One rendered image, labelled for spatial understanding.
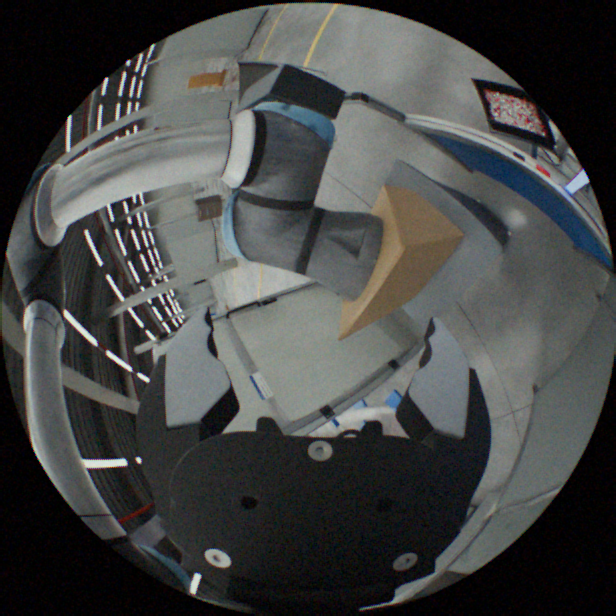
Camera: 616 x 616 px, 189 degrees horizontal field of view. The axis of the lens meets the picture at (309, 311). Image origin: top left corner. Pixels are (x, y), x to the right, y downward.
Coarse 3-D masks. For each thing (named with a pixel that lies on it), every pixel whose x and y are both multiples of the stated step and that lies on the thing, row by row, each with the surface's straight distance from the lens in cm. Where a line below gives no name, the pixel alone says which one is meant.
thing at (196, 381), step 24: (192, 336) 10; (168, 360) 9; (192, 360) 9; (216, 360) 9; (168, 384) 8; (192, 384) 8; (216, 384) 8; (168, 408) 8; (192, 408) 7; (216, 408) 7; (216, 432) 8
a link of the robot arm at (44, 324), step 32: (64, 288) 38; (32, 320) 33; (64, 320) 36; (32, 352) 29; (32, 384) 26; (32, 416) 25; (64, 416) 26; (64, 448) 24; (64, 480) 22; (96, 512) 22; (128, 544) 23; (160, 576) 23
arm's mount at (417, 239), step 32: (384, 192) 39; (384, 224) 31; (416, 224) 31; (448, 224) 43; (384, 256) 26; (416, 256) 28; (448, 256) 47; (384, 288) 29; (416, 288) 46; (352, 320) 32
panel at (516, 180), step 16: (448, 144) 92; (464, 144) 80; (464, 160) 118; (480, 160) 96; (496, 160) 80; (496, 176) 117; (512, 176) 93; (528, 176) 76; (528, 192) 105; (544, 192) 82; (544, 208) 115; (560, 208) 86; (560, 224) 121; (576, 224) 88; (576, 240) 120; (592, 240) 85
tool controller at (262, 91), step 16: (272, 80) 54; (288, 80) 53; (304, 80) 55; (320, 80) 58; (256, 96) 58; (272, 96) 52; (288, 96) 52; (304, 96) 54; (320, 96) 56; (336, 96) 60; (320, 112) 56; (336, 112) 58
